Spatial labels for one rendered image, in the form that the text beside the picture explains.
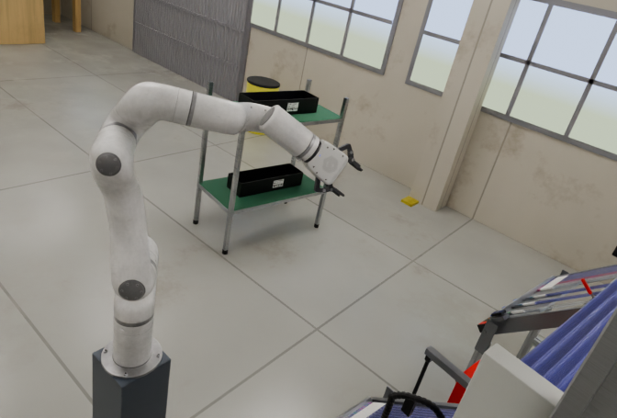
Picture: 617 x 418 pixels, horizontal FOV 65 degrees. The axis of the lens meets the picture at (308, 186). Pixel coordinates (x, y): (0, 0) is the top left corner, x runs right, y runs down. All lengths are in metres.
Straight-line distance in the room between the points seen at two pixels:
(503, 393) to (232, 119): 0.95
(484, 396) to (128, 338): 1.29
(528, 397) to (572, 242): 4.25
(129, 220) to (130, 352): 0.48
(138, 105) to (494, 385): 1.01
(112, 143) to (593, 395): 1.09
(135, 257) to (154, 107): 0.43
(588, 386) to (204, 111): 1.03
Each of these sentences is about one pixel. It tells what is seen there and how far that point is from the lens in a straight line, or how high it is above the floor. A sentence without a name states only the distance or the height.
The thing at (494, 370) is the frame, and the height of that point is 1.70.
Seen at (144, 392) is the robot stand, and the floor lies 0.61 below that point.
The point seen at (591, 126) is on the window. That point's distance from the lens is 4.44.
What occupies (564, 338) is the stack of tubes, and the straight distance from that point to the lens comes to 0.66.
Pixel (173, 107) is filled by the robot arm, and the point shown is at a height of 1.59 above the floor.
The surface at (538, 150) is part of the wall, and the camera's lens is 4.57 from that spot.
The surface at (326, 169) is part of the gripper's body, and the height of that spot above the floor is 1.46.
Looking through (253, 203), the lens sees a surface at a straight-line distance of 3.39.
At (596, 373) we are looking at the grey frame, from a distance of 0.42.
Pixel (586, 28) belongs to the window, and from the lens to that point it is 4.41.
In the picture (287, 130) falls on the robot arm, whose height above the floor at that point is 1.56.
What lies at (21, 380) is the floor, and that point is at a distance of 2.72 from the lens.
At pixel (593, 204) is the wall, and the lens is 4.58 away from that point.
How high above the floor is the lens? 2.00
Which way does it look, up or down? 26 degrees down
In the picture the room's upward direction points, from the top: 12 degrees clockwise
